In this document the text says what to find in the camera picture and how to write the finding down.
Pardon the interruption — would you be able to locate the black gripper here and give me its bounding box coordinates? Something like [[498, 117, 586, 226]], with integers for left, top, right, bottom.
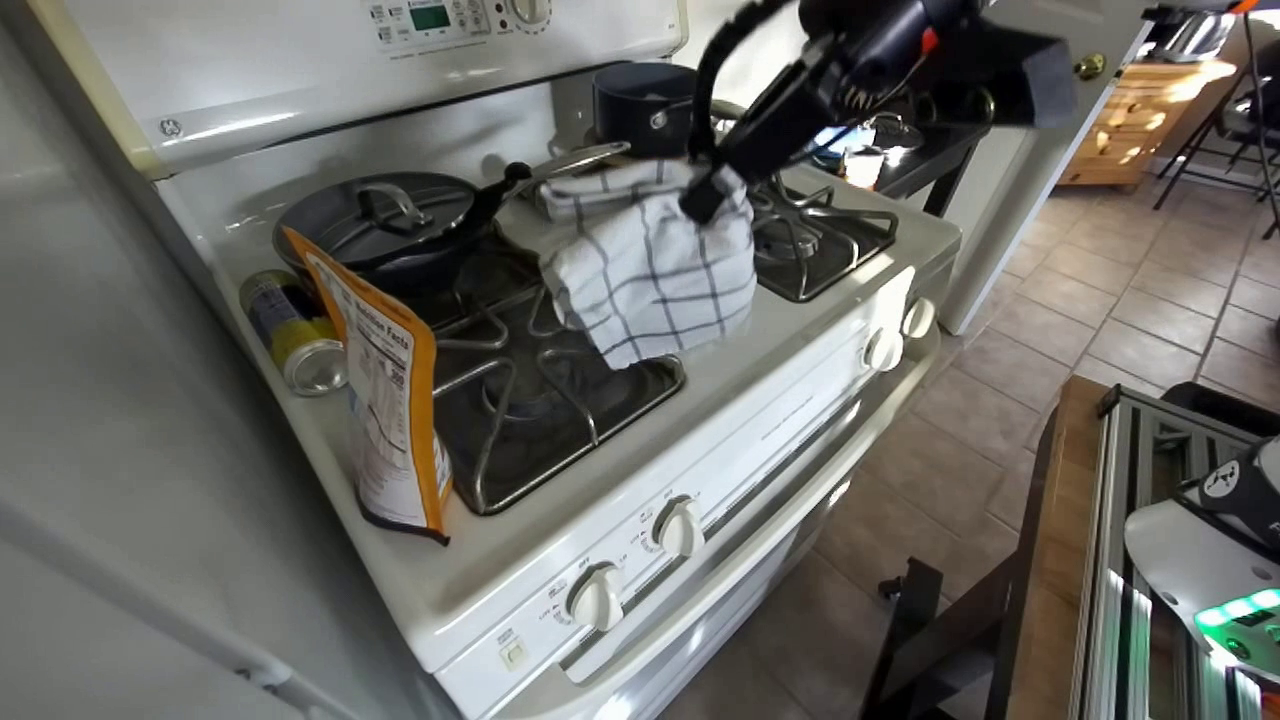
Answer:
[[679, 32, 879, 225]]

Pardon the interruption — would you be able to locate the white checkered towel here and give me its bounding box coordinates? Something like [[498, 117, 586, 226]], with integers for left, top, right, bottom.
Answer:
[[541, 161, 756, 366]]

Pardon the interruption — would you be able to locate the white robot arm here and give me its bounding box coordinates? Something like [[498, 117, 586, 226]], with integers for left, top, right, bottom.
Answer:
[[679, 0, 1080, 225]]

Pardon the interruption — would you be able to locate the dark blue saucepan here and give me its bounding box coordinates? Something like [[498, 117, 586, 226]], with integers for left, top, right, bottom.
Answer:
[[528, 62, 699, 183]]

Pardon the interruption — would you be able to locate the right black burner grate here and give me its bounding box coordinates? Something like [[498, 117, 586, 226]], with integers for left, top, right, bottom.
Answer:
[[751, 183, 897, 302]]

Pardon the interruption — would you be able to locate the black burner grate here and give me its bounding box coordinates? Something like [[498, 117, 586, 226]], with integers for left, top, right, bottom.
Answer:
[[397, 245, 685, 514], [751, 183, 897, 302]]

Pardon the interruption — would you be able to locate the white gas stove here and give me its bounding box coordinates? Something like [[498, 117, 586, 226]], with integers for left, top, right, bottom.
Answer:
[[17, 0, 957, 720]]

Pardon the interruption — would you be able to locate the left black burner grate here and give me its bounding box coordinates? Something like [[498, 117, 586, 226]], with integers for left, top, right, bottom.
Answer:
[[397, 245, 685, 514]]

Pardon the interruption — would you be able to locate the black frying pan with lid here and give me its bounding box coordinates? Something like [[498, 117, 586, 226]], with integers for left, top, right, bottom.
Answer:
[[278, 162, 531, 297]]

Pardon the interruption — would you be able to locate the orange food package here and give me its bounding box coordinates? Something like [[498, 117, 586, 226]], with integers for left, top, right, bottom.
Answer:
[[286, 226, 452, 540]]

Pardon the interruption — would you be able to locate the yellow-green jar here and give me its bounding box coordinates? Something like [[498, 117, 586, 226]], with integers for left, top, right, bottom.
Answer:
[[241, 269, 345, 396]]

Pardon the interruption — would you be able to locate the wooden cabinet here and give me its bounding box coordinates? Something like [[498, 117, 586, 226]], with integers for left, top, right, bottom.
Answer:
[[1061, 59, 1232, 189]]

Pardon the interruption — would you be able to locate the wooden board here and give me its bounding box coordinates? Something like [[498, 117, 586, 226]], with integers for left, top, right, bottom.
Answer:
[[1006, 374, 1108, 720]]

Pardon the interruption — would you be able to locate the black cable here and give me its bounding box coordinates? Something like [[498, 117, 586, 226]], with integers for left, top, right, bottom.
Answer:
[[690, 0, 793, 162]]

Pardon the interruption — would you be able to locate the aluminium frame cart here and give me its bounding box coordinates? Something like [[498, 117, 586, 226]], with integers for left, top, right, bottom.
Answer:
[[1075, 389, 1280, 720]]

